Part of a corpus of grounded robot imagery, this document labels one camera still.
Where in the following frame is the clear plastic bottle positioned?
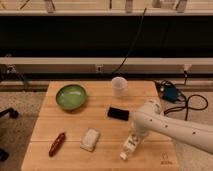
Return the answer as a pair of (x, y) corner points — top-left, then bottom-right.
(120, 133), (140, 160)

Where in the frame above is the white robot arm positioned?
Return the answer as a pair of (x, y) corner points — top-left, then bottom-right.
(132, 99), (213, 154)

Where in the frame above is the green ceramic bowl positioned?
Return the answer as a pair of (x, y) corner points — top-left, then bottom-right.
(55, 84), (87, 111)

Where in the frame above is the black rectangular sponge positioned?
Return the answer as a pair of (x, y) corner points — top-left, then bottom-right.
(107, 107), (129, 121)

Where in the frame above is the blue power adapter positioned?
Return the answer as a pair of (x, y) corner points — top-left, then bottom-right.
(162, 86), (178, 103)

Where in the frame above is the white rectangular packet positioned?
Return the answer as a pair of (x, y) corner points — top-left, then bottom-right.
(80, 128), (100, 152)

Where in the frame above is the red brown sausage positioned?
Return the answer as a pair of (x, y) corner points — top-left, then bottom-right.
(49, 132), (66, 157)

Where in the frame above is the black chair base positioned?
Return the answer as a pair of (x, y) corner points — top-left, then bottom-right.
(0, 107), (20, 163)

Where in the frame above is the black floor cable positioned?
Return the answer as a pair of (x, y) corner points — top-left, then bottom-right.
(154, 79), (210, 121)

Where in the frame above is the black hanging cable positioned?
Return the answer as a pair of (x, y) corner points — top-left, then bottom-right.
(111, 7), (148, 75)

